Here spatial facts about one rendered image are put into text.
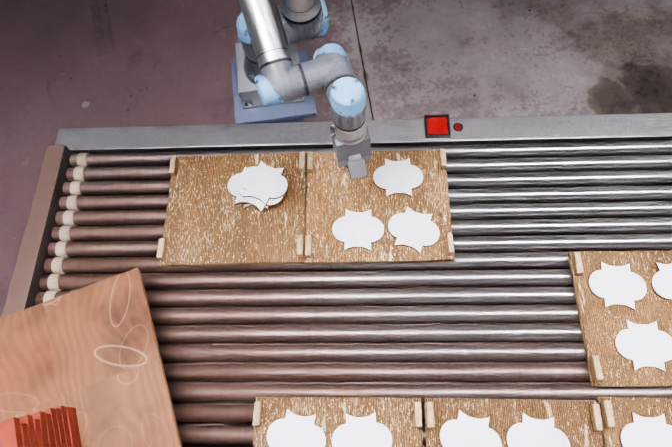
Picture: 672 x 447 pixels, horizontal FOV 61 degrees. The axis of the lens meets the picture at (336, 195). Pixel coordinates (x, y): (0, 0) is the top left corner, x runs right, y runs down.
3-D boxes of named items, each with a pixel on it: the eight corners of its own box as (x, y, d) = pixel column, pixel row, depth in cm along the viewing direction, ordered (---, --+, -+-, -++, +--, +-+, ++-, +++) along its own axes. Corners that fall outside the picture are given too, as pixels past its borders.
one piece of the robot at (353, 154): (337, 157, 130) (341, 189, 144) (376, 148, 130) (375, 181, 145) (326, 114, 135) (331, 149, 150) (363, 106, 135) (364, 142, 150)
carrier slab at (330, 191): (308, 155, 175) (308, 152, 174) (444, 151, 173) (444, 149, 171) (305, 264, 160) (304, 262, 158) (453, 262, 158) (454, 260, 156)
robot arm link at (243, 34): (239, 38, 179) (229, 6, 166) (280, 26, 180) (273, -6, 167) (247, 67, 173) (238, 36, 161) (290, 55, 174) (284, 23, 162)
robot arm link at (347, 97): (358, 68, 124) (370, 98, 120) (359, 97, 134) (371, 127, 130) (323, 77, 124) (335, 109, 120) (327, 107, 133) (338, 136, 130)
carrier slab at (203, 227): (175, 159, 177) (173, 156, 176) (307, 154, 175) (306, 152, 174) (160, 266, 162) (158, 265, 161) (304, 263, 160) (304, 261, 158)
